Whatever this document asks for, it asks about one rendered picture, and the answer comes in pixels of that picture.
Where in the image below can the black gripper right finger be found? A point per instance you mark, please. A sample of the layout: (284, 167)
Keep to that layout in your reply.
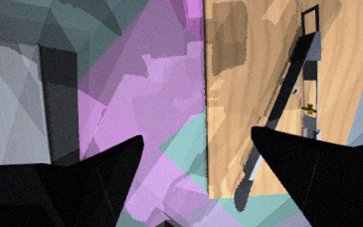
(324, 179)

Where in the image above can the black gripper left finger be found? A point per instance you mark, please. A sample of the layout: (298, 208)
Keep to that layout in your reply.
(89, 193)

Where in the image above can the wooden board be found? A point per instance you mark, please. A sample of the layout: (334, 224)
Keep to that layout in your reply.
(248, 44)

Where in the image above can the grey rectangular tray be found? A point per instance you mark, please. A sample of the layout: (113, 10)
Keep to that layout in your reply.
(39, 113)

